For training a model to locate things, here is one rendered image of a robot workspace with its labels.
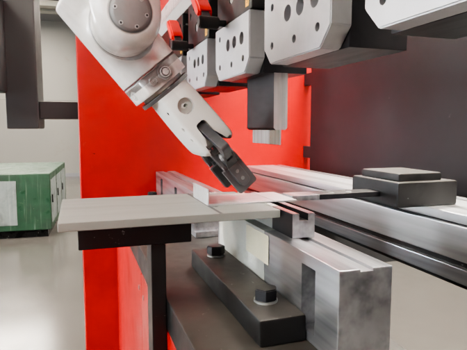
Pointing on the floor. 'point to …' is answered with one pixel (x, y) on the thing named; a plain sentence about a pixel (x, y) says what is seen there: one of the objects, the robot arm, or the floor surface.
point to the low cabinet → (30, 198)
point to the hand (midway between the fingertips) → (233, 175)
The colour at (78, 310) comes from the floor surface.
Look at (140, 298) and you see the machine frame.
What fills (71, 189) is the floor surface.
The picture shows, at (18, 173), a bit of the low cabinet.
